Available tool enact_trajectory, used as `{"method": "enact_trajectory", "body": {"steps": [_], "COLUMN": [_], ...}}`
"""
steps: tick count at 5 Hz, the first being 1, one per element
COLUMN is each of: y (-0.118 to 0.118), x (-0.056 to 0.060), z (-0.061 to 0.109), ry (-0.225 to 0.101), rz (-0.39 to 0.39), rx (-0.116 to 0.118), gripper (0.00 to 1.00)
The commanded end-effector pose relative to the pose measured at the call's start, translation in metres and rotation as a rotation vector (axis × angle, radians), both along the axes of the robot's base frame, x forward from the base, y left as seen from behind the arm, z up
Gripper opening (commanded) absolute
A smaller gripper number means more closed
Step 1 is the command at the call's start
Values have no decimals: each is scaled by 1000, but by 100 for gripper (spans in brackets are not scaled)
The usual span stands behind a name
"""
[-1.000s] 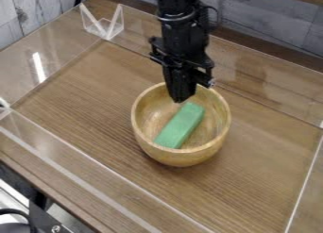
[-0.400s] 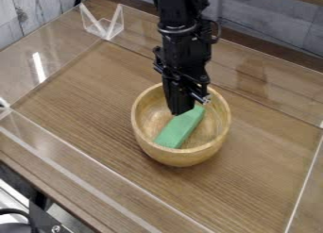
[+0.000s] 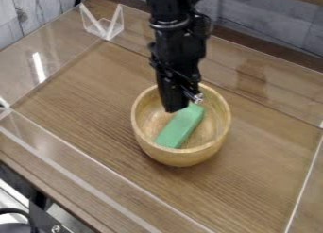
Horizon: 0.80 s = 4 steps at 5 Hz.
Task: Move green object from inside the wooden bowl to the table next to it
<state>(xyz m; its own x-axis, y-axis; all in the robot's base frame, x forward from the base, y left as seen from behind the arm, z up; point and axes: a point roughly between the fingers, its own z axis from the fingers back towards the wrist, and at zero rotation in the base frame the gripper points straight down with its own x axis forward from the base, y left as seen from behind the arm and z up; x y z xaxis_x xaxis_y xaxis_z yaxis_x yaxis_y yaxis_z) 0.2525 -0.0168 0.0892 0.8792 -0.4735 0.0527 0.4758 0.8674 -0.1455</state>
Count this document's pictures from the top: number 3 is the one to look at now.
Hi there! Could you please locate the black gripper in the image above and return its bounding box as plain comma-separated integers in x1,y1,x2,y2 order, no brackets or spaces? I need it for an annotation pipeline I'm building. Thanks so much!
148,19,209,113

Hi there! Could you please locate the green rectangular block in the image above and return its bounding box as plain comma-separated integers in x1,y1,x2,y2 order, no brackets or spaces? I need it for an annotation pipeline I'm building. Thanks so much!
154,104,205,149

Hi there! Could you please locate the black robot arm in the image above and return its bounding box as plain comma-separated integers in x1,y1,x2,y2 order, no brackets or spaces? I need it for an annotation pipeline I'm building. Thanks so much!
146,0,211,113

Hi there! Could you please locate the wooden bowl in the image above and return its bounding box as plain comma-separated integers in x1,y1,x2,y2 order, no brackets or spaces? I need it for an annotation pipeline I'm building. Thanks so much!
131,85,231,167

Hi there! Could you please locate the clear acrylic tray wall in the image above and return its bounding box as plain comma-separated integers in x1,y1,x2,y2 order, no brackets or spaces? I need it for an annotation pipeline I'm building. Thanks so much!
0,8,323,233

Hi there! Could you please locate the clear acrylic corner bracket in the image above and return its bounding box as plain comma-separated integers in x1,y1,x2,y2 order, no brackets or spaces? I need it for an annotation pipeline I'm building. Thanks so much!
79,4,123,41

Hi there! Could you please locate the black metal stand bracket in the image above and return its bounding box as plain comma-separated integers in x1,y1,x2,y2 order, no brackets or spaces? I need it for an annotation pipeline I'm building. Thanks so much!
29,202,69,233

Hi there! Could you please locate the black cable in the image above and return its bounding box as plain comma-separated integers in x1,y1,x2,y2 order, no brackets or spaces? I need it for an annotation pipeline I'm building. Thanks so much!
0,208,32,225

